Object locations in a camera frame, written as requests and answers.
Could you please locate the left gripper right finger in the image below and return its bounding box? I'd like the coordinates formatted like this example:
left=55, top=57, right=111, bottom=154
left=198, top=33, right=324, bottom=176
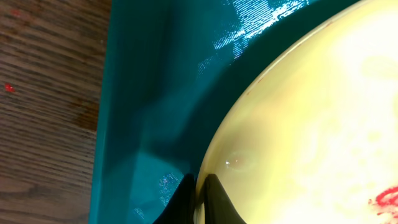
left=202, top=174, right=246, bottom=224

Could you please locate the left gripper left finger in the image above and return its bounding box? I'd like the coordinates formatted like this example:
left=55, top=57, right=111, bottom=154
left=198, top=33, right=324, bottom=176
left=154, top=174, right=196, bottom=224

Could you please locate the yellow plate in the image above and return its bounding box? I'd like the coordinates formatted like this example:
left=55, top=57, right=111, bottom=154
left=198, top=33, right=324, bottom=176
left=196, top=0, right=397, bottom=224

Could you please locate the teal plastic tray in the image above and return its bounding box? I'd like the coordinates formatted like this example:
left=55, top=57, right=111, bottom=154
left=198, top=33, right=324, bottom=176
left=89, top=0, right=351, bottom=223

